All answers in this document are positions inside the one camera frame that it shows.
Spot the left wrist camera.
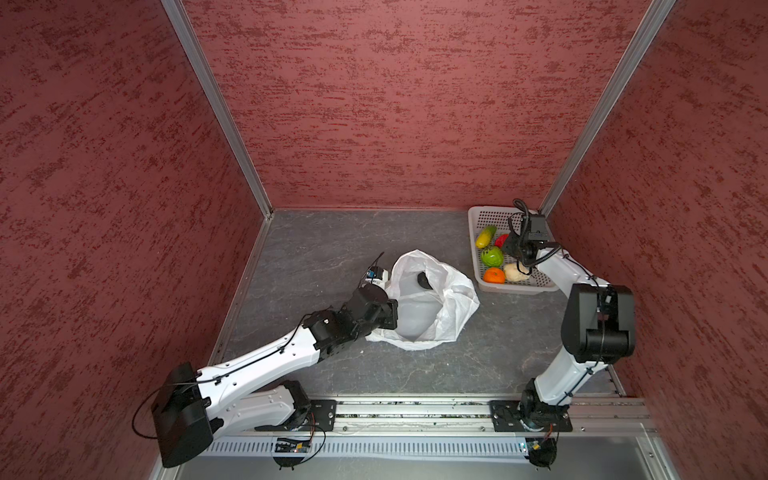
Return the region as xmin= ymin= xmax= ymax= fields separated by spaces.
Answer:
xmin=363 ymin=266 xmax=390 ymax=289

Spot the aluminium front rail frame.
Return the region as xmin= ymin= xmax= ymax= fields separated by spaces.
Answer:
xmin=149 ymin=394 xmax=679 ymax=480

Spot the left circuit board under rail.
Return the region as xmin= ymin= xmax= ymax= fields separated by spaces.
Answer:
xmin=272 ymin=437 xmax=313 ymax=470

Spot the beige toy fruit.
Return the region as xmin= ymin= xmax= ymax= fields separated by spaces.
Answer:
xmin=503 ymin=262 xmax=531 ymax=283

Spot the right circuit board under rail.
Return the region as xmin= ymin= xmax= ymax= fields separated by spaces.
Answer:
xmin=526 ymin=438 xmax=558 ymax=469

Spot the dark purple toy fruit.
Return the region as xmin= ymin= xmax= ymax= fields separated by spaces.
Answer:
xmin=417 ymin=272 xmax=433 ymax=290

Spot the aluminium corner post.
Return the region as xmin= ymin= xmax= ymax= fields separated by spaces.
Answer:
xmin=539 ymin=0 xmax=676 ymax=216
xmin=161 ymin=0 xmax=274 ymax=221

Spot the red toy fruit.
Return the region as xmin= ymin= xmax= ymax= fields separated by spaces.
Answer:
xmin=494 ymin=234 xmax=509 ymax=248

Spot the white perforated plastic basket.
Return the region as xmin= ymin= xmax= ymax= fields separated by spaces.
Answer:
xmin=467 ymin=206 xmax=563 ymax=296

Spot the circuit board under rail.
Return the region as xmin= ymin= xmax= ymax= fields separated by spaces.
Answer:
xmin=272 ymin=437 xmax=313 ymax=470
xmin=526 ymin=438 xmax=558 ymax=469

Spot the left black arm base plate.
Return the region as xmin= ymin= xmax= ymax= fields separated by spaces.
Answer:
xmin=280 ymin=399 xmax=338 ymax=432

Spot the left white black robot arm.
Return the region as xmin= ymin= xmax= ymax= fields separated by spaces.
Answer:
xmin=148 ymin=283 xmax=398 ymax=468

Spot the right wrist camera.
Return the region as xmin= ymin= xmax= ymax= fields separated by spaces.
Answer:
xmin=513 ymin=198 xmax=555 ymax=244

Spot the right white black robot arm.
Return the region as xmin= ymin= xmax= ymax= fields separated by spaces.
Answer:
xmin=502 ymin=232 xmax=636 ymax=431

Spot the white plastic bag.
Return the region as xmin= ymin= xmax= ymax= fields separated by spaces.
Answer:
xmin=366 ymin=250 xmax=480 ymax=351

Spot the green toy fruit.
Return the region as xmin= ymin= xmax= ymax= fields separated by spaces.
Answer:
xmin=480 ymin=246 xmax=505 ymax=268

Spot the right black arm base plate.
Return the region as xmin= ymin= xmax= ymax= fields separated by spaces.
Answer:
xmin=488 ymin=400 xmax=573 ymax=435

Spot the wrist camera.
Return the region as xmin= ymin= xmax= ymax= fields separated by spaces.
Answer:
xmin=363 ymin=266 xmax=390 ymax=289
xmin=513 ymin=198 xmax=555 ymax=244

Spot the orange toy fruit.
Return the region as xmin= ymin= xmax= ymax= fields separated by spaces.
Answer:
xmin=482 ymin=267 xmax=506 ymax=284

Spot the yellow toy lemon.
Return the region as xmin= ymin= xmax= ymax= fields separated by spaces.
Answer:
xmin=475 ymin=225 xmax=497 ymax=250

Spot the right aluminium corner post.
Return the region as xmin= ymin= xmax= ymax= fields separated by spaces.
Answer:
xmin=539 ymin=0 xmax=676 ymax=216

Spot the left aluminium corner post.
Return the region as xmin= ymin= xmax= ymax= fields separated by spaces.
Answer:
xmin=161 ymin=0 xmax=274 ymax=221

